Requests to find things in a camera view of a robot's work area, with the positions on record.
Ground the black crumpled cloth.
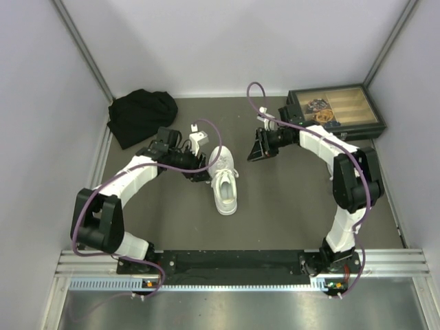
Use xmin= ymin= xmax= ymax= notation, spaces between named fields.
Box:
xmin=107 ymin=89 xmax=178 ymax=150

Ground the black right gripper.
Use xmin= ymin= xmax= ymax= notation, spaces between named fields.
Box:
xmin=247 ymin=127 xmax=293 ymax=162

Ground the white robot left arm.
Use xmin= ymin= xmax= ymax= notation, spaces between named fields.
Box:
xmin=71 ymin=124 xmax=208 ymax=273

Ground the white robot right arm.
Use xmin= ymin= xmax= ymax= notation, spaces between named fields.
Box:
xmin=247 ymin=107 xmax=384 ymax=276

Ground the white sneaker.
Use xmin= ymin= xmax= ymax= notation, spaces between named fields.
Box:
xmin=209 ymin=146 xmax=237 ymax=216

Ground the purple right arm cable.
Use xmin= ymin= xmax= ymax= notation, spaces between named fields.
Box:
xmin=247 ymin=81 xmax=375 ymax=299

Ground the white shoelace of shoe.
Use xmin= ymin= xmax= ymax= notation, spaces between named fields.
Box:
xmin=208 ymin=161 xmax=239 ymax=188

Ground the black compartment box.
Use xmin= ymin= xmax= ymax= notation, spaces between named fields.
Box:
xmin=286 ymin=84 xmax=386 ymax=141

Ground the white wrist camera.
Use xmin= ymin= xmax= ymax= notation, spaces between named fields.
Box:
xmin=257 ymin=107 xmax=275 ymax=131
xmin=188 ymin=124 xmax=209 ymax=156

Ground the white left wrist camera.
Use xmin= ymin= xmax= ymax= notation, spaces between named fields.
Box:
xmin=188 ymin=124 xmax=209 ymax=156

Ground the grey slotted cable duct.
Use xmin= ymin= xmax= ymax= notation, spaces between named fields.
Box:
xmin=69 ymin=278 xmax=328 ymax=292

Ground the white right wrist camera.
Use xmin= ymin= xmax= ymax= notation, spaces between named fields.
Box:
xmin=257 ymin=107 xmax=275 ymax=131

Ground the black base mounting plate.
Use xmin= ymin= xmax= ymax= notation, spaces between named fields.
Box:
xmin=116 ymin=250 xmax=362 ymax=285

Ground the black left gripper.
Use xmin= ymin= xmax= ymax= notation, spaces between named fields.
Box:
xmin=168 ymin=143 xmax=211 ymax=182

